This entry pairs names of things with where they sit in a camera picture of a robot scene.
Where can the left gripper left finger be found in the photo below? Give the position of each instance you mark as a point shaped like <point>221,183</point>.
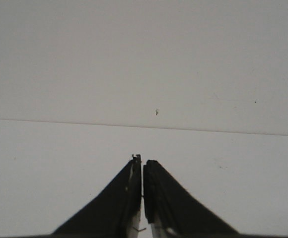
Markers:
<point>116,210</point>

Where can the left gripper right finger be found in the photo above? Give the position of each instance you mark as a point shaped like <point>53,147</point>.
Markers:
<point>171,210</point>

